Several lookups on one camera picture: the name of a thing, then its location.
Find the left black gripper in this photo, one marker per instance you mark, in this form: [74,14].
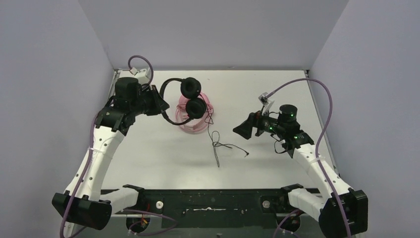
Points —
[154,99]

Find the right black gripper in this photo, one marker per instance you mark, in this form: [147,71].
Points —
[245,129]

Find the black on-ear headphones with cable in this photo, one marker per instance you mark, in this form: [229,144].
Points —
[195,108]

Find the pink over-ear headphones with cable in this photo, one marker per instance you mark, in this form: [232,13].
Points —
[196,125]

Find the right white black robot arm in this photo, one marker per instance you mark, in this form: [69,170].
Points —
[340,211]

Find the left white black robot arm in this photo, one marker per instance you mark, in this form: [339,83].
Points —
[109,129]

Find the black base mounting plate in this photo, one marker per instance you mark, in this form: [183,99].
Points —
[213,219]

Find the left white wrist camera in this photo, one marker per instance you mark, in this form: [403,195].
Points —
[142,75]

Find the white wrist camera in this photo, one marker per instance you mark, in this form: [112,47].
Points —
[142,75]
[266,103]

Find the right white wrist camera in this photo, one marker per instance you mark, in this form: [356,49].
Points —
[266,103]

